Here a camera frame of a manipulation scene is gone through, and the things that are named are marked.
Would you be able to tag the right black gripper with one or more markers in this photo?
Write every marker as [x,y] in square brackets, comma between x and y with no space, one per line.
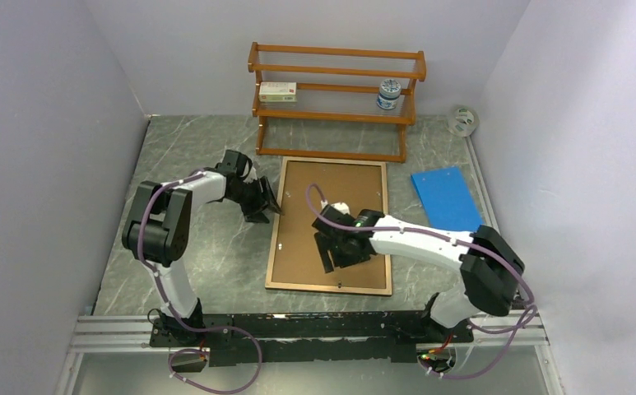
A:
[325,243]

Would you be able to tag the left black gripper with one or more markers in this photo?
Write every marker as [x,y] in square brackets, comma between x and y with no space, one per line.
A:
[259,204]

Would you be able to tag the brown cardboard backing board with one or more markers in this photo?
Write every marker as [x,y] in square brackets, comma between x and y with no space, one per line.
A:
[328,229]

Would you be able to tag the picture frame black and gold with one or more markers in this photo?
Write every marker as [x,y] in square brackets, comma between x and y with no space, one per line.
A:
[328,226]

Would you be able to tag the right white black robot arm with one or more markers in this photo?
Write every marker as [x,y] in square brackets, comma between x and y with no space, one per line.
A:
[487,270]

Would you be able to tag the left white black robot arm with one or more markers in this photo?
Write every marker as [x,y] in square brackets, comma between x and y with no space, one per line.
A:
[157,232]

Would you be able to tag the white red small box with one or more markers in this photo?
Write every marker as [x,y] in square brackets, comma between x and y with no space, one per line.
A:
[274,91]

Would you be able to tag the blue clipboard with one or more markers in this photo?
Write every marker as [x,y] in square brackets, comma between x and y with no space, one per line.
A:
[447,200]

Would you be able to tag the orange wooden shelf rack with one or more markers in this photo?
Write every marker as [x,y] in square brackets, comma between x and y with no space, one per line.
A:
[337,85]

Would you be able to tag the blue white ceramic jar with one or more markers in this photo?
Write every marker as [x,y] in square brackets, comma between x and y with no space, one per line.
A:
[389,92]

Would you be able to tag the clear tape roll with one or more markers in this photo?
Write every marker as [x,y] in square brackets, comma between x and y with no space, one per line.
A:
[462,121]

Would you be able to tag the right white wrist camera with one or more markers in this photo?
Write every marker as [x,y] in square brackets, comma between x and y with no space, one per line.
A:
[342,207]

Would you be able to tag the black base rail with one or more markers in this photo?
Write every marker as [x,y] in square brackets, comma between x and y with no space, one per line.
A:
[233,339]

